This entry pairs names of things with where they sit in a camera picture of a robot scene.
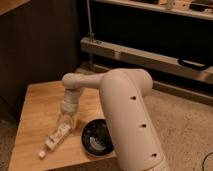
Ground clear plastic bottle white cap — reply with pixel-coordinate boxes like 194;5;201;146
38;123;72;159

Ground black handle on beam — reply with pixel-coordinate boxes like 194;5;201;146
177;58;211;71

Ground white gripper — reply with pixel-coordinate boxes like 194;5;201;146
56;89;81;129

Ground black ceramic bowl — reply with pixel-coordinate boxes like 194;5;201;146
81;119;114;156

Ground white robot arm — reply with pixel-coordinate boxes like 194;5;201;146
59;69;171;171

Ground upper wooden shelf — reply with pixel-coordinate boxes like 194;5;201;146
94;0;213;21

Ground metal vertical pole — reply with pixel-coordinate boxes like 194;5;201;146
86;0;94;42

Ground wooden table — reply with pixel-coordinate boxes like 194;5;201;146
8;81;115;171

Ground grey metal beam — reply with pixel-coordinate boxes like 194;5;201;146
80;37;213;85

